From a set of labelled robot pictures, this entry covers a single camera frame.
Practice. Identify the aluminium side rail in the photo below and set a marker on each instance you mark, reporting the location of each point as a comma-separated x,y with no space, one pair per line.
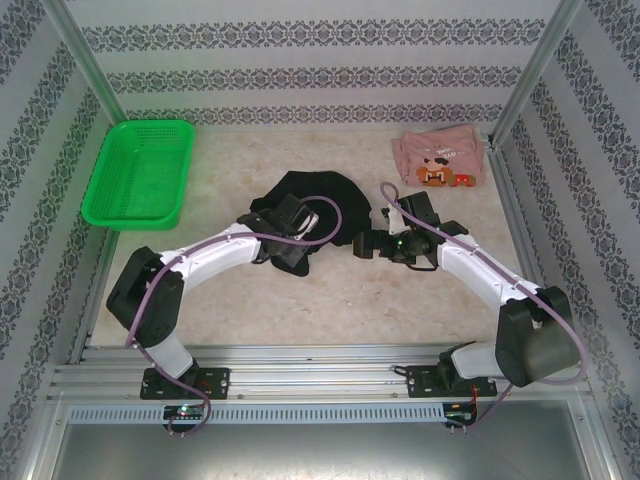
92,300
520,240

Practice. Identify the pink printed t-shirt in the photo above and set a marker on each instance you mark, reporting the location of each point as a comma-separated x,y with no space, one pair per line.
440,155

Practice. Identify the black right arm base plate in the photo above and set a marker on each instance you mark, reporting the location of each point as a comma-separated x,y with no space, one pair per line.
422,382

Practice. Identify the aluminium frame post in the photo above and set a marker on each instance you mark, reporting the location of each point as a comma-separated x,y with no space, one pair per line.
85,55
540,65

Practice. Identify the green plastic basket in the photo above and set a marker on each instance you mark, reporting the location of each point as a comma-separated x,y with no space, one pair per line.
140,175

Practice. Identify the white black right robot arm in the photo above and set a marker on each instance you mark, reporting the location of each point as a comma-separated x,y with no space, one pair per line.
475,270

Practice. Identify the grey metal sheet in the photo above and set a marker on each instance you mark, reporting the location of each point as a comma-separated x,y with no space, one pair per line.
320,455

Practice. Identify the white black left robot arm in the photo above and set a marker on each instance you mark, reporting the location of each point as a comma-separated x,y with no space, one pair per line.
215,250

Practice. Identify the small circuit board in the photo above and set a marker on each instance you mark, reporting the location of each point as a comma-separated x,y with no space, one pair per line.
460,412
185,411

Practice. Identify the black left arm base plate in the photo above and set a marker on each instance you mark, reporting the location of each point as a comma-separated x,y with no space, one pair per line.
215,382

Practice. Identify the black t-shirt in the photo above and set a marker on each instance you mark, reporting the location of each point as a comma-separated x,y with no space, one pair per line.
345,200

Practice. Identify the aluminium mounting rail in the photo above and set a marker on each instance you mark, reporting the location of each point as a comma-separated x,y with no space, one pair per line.
310,380

